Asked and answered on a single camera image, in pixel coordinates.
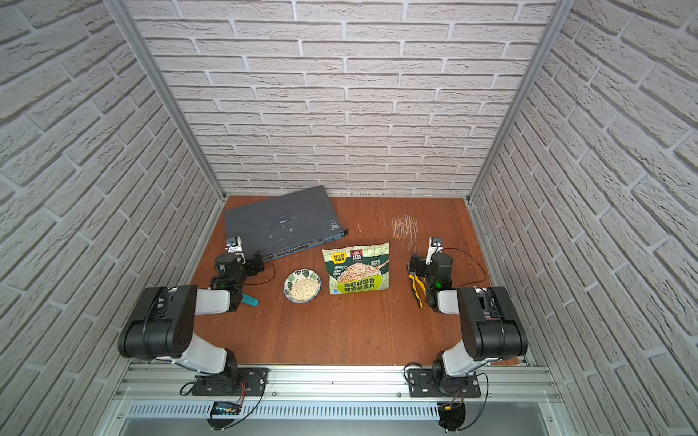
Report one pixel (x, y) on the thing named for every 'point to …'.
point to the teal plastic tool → (250, 301)
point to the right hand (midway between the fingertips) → (422, 251)
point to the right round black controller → (451, 415)
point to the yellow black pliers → (415, 279)
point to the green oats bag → (358, 269)
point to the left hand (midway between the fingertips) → (241, 248)
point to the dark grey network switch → (284, 223)
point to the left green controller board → (226, 408)
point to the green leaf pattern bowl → (302, 285)
